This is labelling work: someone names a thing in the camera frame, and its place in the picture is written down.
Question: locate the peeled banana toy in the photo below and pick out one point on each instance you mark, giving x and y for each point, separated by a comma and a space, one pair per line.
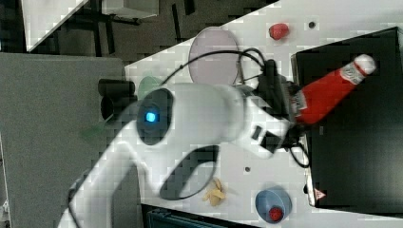
215, 194

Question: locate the red plush ketchup bottle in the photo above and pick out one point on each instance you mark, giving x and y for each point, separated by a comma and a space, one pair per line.
319, 98

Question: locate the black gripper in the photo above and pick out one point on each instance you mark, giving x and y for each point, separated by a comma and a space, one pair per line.
281, 97

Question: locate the red strawberry toy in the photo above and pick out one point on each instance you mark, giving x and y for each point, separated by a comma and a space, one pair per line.
278, 31

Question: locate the blue bowl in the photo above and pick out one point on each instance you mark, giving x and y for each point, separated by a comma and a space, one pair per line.
273, 197

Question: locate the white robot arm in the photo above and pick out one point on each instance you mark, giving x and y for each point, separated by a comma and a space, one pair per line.
174, 135

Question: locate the green perforated colander basket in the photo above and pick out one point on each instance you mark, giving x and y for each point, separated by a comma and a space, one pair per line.
146, 85

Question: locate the round lavender plate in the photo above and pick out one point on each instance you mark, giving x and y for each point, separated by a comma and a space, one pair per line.
210, 65

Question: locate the small red fruit toy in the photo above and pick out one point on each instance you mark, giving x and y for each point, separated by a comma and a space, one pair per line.
275, 214

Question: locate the silver toaster oven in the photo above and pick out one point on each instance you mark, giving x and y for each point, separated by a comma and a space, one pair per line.
356, 151

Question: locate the black cylinder object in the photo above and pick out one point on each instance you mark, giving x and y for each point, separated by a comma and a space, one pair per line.
116, 95

